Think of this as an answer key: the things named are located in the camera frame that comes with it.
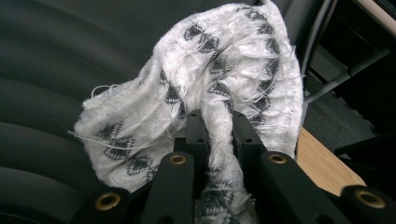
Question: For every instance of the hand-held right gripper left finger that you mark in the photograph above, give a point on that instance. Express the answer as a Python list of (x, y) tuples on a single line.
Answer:
[(197, 130)]

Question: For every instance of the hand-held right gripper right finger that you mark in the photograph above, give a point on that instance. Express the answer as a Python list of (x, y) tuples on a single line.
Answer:
[(247, 140)]

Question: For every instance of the white grey patterned cloth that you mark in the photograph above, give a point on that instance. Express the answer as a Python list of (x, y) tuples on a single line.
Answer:
[(236, 71)]

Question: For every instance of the grey metal desk frame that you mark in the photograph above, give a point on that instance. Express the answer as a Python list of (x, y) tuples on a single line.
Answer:
[(314, 37)]

